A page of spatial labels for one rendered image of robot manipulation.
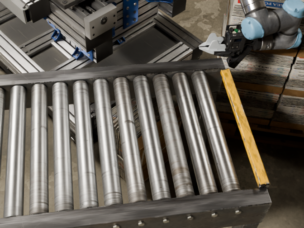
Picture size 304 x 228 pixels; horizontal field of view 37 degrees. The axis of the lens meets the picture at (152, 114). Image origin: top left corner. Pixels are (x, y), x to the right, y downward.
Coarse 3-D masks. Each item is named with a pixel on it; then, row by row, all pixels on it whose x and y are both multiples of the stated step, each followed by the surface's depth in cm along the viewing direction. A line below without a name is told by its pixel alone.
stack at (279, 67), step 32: (224, 32) 207; (224, 64) 191; (256, 64) 188; (288, 64) 186; (224, 96) 208; (256, 96) 205; (288, 96) 201; (224, 128) 226; (256, 128) 222; (288, 128) 219
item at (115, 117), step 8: (136, 104) 192; (176, 104) 195; (112, 112) 189; (136, 112) 190; (136, 120) 188; (136, 128) 186; (160, 136) 188; (120, 144) 192; (144, 152) 185; (144, 160) 193
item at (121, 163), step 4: (164, 152) 208; (164, 156) 210; (120, 160) 202; (164, 160) 214; (168, 160) 220; (120, 164) 205; (120, 168) 208; (144, 168) 200; (120, 172) 211; (124, 172) 207; (144, 172) 203; (124, 176) 210; (144, 176) 206; (148, 176) 210; (144, 180) 209
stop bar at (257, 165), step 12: (228, 72) 146; (228, 84) 143; (228, 96) 141; (240, 108) 137; (240, 120) 134; (240, 132) 133; (252, 144) 128; (252, 156) 126; (252, 168) 125; (264, 168) 124; (264, 180) 121
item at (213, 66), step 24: (48, 72) 145; (72, 72) 145; (96, 72) 146; (120, 72) 146; (144, 72) 147; (168, 72) 147; (192, 72) 149; (216, 72) 151; (48, 96) 148; (72, 96) 150
